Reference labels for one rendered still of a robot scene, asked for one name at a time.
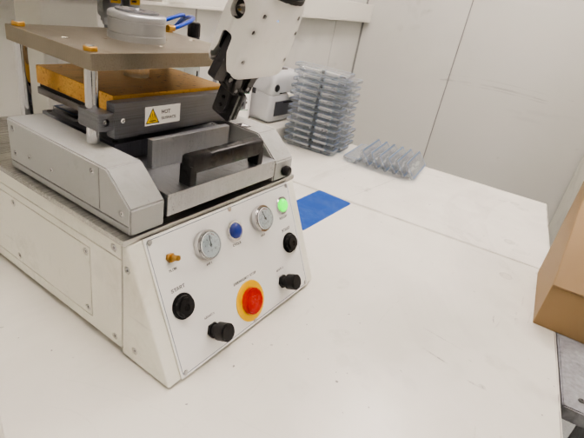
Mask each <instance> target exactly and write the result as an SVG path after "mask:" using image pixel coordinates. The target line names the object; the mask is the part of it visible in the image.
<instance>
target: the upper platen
mask: <svg viewBox="0 0 584 438"><path fill-rule="evenodd" d="M36 79H37V82H38V83H40V86H37V91H38V93H39V94H41V95H43V96H46V97H48V98H50V99H52V100H55V101H57V102H59V103H61V104H64V105H66V106H68V107H70V108H72V109H74V110H77V111H78V106H84V105H85V99H84V77H83V68H81V67H79V66H76V65H75V64H72V63H60V64H36ZM98 80H99V107H100V108H102V109H104V110H107V108H106V102H107V101H110V100H119V99H128V98H137V97H146V96H162V95H171V94H180V93H189V92H197V91H206V90H219V87H220V85H221V84H219V83H215V82H212V81H210V80H207V79H204V78H201V77H199V76H194V75H191V74H189V73H186V72H183V71H180V70H176V69H173V68H167V69H145V70H102V71H98Z"/></svg>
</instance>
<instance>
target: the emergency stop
mask: <svg viewBox="0 0 584 438"><path fill-rule="evenodd" d="M242 307H243V310H244V311H245V312H246V313H247V314H250V315H255V314H256V313H258V312H259V310H260V309H261V307H262V292H261V290H260V289H258V288H253V287H251V288H248V289H247V290H246V291H245V292H244V294H243V297H242Z"/></svg>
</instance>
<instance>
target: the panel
mask: <svg viewBox="0 0 584 438"><path fill-rule="evenodd" d="M281 199H285V200H286V201H287V202H288V208H287V210H286V211H284V212H282V211H281V210H280V208H279V202H280V200H281ZM258 205H266V206H267V207H268V208H270V209H271V211H272V213H273V217H274V220H273V224H272V226H271V227H270V229H269V230H267V231H263V232H260V231H257V230H256V229H255V228H254V226H253V224H252V219H251V217H252V212H253V210H254V208H255V207H256V206H258ZM234 222H238V223H240V224H241V226H242V235H241V236H240V237H239V238H237V239H235V238H233V237H232V235H231V234H230V228H231V225H232V224H233V223H234ZM203 229H212V230H214V231H215V232H216V233H217V234H218V235H219V237H220V239H221V243H222V246H221V250H220V252H219V254H218V255H217V256H216V257H215V258H214V259H212V260H202V259H200V258H199V257H198V256H197V255H196V252H195V249H194V241H195V238H196V235H197V234H198V233H199V232H200V231H201V230H203ZM290 234H293V235H295V237H296V239H297V246H296V248H295V250H293V251H289V250H287V248H286V244H285V241H286V237H287V236H288V235H290ZM142 243H143V248H144V252H145V255H146V258H147V261H148V265H149V270H150V273H151V276H152V279H153V283H154V285H155V289H156V294H157V298H158V301H159V304H160V307H161V311H162V313H163V319H164V322H165V325H166V329H167V331H168V335H169V340H170V344H171V347H172V350H173V353H174V357H175V359H176V365H177V368H178V371H179V375H180V377H181V380H182V379H184V378H185V377H186V376H187V375H189V374H190V373H192V372H193V371H194V370H196V369H197V368H199V367H200V366H201V365H202V364H204V363H205V362H206V361H207V360H208V359H210V358H211V357H212V356H213V355H215V354H216V353H218V352H219V351H220V350H222V349H223V348H224V347H226V346H227V345H228V344H230V343H231V342H232V341H234V340H235V339H236V338H237V337H238V336H239V335H241V334H242V333H244V332H245V331H246V330H247V329H249V328H250V327H252V326H253V325H254V324H256V323H257V322H258V321H260V320H261V319H262V318H263V317H264V316H265V315H267V314H268V313H269V312H271V311H272V310H273V309H275V308H276V307H278V306H279V305H280V304H282V303H283V302H284V301H286V300H287V299H288V298H290V297H291V296H292V295H293V294H294V293H295V292H297V291H298V290H299V289H301V288H302V287H304V286H305V285H306V284H307V283H308V282H307V277H306V273H305V268H304V264H303V259H302V252H301V247H300V243H299V238H298V234H297V229H296V225H295V217H294V212H293V208H292V203H291V199H290V194H289V186H288V182H283V183H281V184H278V185H276V186H274V187H272V188H269V189H265V190H264V191H261V192H259V193H256V194H254V195H252V196H248V197H246V198H244V199H242V200H240V201H237V202H233V203H231V204H229V205H227V206H224V207H222V208H219V209H216V210H214V211H211V212H209V213H207V214H205V215H202V216H198V217H197V218H195V219H192V220H190V221H187V222H184V223H182V224H179V225H177V226H175V227H173V228H170V229H166V230H164V231H162V232H160V233H157V234H155V235H152V236H149V237H147V238H145V239H142ZM287 274H295V275H299V276H300V277H301V286H300V288H299V289H298V290H293V289H286V288H281V286H280V285H279V277H280V276H281V275H287ZM251 287H253V288H258V289H260V290H261V292H262V307H261V309H260V310H259V312H258V313H256V314H255V315H250V314H247V313H246V312H245V311H244V310H243V307H242V297H243V294H244V292H245V291H246V290H247V289H248V288H251ZM182 295H190V296H192V298H193V299H194V301H195V309H194V311H193V313H192V315H191V316H189V317H186V318H183V317H180V316H179V315H178V314H177V313H176V302H177V300H178V298H179V297H180V296H182ZM212 322H229V323H232V324H233V326H234V328H235V334H234V337H233V338H232V340H231V341H230V342H220V341H217V340H216V339H215V338H214V339H213V338H211V337H210V336H209V335H208V327H209V325H210V324H211V323H212Z"/></svg>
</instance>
